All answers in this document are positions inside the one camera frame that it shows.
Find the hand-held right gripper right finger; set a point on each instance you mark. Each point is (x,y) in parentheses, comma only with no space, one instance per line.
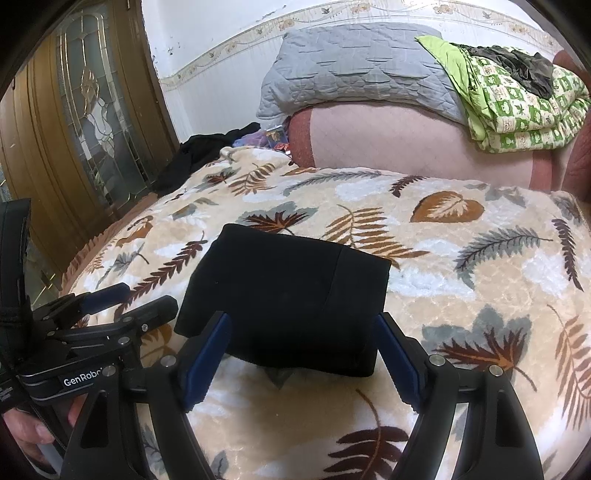
(397,364)

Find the pink mattress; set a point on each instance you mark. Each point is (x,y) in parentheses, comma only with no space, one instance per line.
(392,138)

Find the black cloth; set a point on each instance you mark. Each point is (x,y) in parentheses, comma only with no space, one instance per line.
(194,157)

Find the black pants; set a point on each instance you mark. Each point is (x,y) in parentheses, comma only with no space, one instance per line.
(286,295)

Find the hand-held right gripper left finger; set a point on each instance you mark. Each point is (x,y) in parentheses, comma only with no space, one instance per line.
(207,364)

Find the colourful printed packets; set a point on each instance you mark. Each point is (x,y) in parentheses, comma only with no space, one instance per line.
(272,138)

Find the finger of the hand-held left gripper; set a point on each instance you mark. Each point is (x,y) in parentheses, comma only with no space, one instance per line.
(104,297)
(147,316)

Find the leaf print fleece blanket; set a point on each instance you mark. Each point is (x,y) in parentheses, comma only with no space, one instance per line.
(461,286)

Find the green patterned quilt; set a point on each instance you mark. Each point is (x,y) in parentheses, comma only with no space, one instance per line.
(521,122)

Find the dark grey crumpled cloth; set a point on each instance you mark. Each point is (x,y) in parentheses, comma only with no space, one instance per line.
(512,64)

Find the person's left hand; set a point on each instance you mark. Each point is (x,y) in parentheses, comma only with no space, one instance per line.
(23,429)

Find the wooden door with glass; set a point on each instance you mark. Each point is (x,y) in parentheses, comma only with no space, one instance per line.
(41,129)

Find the grey quilted pillow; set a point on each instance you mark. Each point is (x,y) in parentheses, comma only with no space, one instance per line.
(351,64)

